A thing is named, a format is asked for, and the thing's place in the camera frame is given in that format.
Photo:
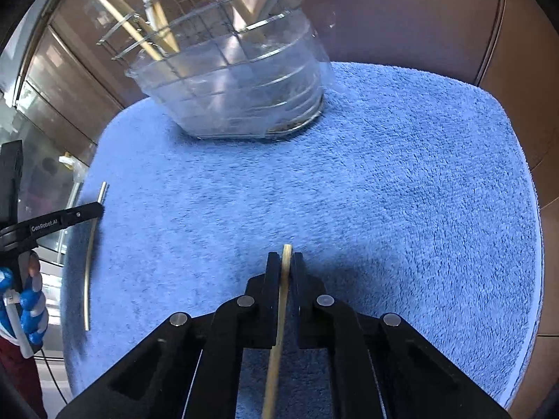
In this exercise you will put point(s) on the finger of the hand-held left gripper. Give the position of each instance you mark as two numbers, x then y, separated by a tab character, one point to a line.
65	220

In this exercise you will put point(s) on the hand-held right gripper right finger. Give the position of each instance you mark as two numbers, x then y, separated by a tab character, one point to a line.
299	270

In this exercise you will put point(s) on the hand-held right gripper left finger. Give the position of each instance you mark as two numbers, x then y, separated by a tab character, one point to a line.
273	270

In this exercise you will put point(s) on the silver metal chopstick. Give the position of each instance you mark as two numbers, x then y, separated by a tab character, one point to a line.
89	288

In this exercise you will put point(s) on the wooden chopstick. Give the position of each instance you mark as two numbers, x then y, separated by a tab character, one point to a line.
273	384
131	30

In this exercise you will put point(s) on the clear plastic utensil holder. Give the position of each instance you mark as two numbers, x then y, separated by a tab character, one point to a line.
244	87

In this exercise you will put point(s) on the white plastic fork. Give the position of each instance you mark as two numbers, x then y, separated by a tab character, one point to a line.
153	4

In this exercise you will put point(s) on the person's left hand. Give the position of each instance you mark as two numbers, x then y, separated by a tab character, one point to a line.
31	301

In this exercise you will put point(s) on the sliding glass door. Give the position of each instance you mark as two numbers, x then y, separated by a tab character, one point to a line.
52	187

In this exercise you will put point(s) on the blue terry towel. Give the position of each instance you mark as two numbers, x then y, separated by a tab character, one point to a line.
349	205

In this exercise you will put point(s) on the person's dark red trousers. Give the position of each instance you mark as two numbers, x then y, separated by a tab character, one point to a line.
19	379

